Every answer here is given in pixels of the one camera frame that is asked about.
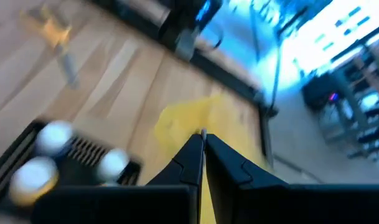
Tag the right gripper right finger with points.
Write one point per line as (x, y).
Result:
(239, 199)

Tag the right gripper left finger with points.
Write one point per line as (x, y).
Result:
(176, 193)

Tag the green paint bottle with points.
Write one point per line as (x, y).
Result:
(113, 165)

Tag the blue paint bottle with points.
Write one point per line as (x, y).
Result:
(53, 137)

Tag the yellow paint bottle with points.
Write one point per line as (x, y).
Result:
(33, 180)

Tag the black slotted plastic basket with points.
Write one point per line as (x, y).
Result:
(77, 174)

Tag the silver frame corner bracket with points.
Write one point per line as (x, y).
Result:
(186, 46)

